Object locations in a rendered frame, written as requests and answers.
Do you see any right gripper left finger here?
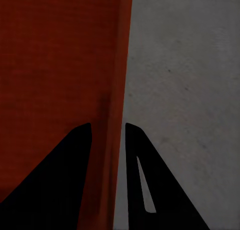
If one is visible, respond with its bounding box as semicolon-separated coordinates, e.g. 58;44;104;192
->
0;123;92;230

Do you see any storage box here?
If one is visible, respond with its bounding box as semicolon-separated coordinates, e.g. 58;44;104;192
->
0;0;132;230

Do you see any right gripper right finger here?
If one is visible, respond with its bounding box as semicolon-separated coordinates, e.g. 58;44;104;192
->
125;123;210;230

